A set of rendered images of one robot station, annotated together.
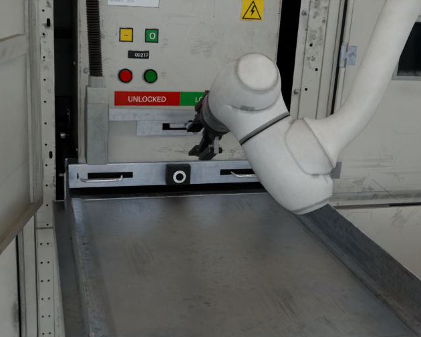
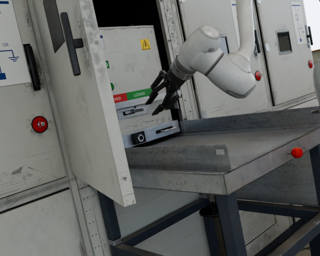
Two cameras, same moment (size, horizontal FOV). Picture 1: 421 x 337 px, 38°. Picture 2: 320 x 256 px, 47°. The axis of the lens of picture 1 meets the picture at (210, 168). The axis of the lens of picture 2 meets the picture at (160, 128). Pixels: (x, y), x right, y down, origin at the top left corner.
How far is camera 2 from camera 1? 74 cm
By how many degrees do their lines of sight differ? 27
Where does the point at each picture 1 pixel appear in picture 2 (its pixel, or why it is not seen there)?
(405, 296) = (297, 121)
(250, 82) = (211, 35)
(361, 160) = (213, 108)
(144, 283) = not seen: hidden behind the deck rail
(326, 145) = (247, 58)
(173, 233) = not seen: hidden behind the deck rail
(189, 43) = (123, 66)
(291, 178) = (241, 76)
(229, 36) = (139, 59)
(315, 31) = (176, 49)
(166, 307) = not seen: hidden behind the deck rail
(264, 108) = (216, 50)
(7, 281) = (72, 228)
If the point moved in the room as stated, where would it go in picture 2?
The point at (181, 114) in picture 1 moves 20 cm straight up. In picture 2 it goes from (132, 102) to (123, 56)
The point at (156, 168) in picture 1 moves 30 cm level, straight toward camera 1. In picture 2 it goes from (127, 137) to (162, 137)
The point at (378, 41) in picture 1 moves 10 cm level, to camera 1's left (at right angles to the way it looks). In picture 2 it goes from (244, 13) to (222, 16)
